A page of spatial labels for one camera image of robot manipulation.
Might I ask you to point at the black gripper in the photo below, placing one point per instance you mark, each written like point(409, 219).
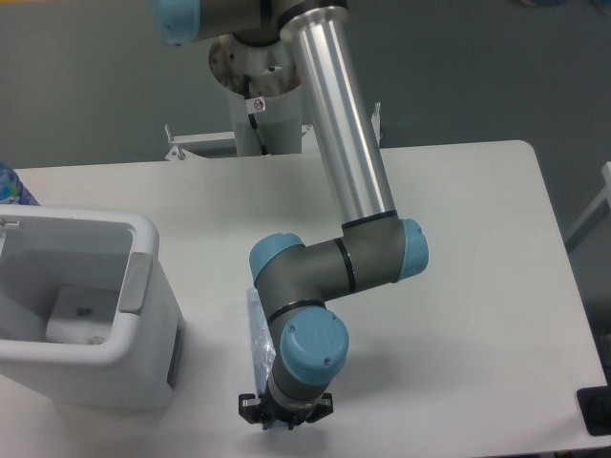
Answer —
point(265, 410)

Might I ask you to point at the white base bracket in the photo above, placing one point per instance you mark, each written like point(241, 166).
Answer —
point(309, 141)
point(214, 145)

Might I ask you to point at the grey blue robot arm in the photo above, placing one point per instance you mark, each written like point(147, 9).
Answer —
point(295, 281)

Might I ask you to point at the black table clamp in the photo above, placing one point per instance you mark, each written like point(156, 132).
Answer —
point(594, 404)

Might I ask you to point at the white frame at right edge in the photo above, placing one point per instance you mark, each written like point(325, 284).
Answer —
point(593, 214)

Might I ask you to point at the white plastic trash can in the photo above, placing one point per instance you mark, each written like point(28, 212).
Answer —
point(45, 248)

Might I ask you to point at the white right base bracket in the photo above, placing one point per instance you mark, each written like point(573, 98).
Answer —
point(309, 141)

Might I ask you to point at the blue patterned bottle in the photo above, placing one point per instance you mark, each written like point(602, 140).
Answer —
point(13, 191)

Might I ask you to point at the white left base bracket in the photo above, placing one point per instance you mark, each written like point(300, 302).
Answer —
point(214, 145)

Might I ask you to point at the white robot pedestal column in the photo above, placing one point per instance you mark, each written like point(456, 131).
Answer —
point(264, 95)

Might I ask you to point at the clear crushed plastic bottle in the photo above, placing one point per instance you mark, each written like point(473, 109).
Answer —
point(262, 348)

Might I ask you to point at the white plastic wrapper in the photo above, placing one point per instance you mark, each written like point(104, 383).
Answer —
point(82, 315)

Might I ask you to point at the white upright clamp post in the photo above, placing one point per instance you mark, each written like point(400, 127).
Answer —
point(376, 122)

